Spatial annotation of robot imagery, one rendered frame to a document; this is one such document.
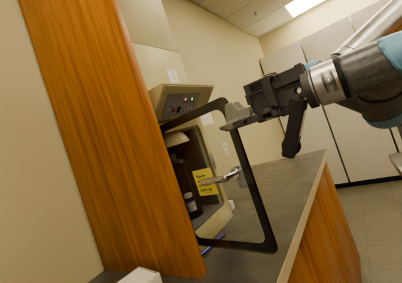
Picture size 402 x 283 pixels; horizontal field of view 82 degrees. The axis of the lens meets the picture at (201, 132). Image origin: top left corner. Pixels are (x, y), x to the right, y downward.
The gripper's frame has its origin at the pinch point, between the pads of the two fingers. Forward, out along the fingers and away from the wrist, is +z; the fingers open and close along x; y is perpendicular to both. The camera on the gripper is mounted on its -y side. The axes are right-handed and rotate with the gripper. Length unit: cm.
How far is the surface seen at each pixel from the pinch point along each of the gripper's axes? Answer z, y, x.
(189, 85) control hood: 19.1, 19.1, -20.8
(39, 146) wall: 73, 17, 9
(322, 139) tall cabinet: 24, -56, -318
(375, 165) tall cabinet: -25, -106, -318
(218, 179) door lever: 5.5, -10.6, 1.6
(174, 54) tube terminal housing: 30, 38, -35
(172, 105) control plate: 24.0, 13.8, -14.3
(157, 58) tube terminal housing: 30, 35, -23
